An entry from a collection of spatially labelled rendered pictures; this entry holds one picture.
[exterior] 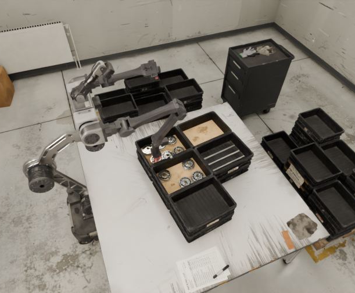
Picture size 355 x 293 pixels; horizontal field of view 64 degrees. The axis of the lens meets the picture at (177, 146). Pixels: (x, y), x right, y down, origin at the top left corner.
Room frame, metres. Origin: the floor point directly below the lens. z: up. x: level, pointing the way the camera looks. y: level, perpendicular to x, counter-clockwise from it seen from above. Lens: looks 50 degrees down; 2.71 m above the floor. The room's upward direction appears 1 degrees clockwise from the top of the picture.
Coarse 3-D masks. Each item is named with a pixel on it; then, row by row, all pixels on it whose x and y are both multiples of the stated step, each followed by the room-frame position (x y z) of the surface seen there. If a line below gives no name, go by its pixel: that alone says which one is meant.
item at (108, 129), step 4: (100, 120) 1.21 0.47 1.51; (104, 124) 1.20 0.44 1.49; (108, 124) 1.20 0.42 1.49; (112, 124) 1.20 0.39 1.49; (104, 128) 1.15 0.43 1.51; (108, 128) 1.17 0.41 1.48; (112, 128) 1.18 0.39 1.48; (104, 132) 1.14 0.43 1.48; (108, 132) 1.16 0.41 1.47; (112, 132) 1.17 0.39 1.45; (116, 132) 1.18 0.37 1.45; (104, 136) 1.14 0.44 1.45; (108, 136) 1.15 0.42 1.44
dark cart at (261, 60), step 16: (240, 48) 3.15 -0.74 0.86; (240, 64) 2.84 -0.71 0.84; (256, 64) 2.82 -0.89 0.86; (272, 64) 2.82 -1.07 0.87; (288, 64) 2.91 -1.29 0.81; (224, 80) 3.08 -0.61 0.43; (240, 80) 2.78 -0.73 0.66; (256, 80) 2.76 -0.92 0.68; (272, 80) 2.85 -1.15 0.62; (224, 96) 3.06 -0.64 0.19; (240, 96) 2.72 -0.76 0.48; (256, 96) 2.78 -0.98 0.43; (272, 96) 2.89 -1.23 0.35; (240, 112) 2.71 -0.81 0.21
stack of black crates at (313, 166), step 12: (312, 144) 1.86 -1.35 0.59; (288, 156) 1.78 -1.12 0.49; (300, 156) 1.78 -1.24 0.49; (312, 156) 1.78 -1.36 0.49; (324, 156) 1.72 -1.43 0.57; (288, 168) 1.71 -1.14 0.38; (300, 168) 1.60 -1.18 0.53; (312, 168) 1.64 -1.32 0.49; (324, 168) 1.64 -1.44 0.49; (336, 168) 1.57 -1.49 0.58; (288, 180) 1.64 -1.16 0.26; (312, 180) 1.46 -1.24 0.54; (324, 180) 1.44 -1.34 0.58; (300, 192) 1.49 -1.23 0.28
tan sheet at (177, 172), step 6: (168, 168) 1.36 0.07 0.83; (174, 168) 1.36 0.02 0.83; (180, 168) 1.36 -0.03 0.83; (198, 168) 1.37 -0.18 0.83; (174, 174) 1.30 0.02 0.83; (180, 174) 1.30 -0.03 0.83; (186, 174) 1.30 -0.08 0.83; (204, 174) 1.30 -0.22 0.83; (174, 180) 1.24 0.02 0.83; (168, 186) 1.19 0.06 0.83; (174, 186) 1.19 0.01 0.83; (168, 192) 1.13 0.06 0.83
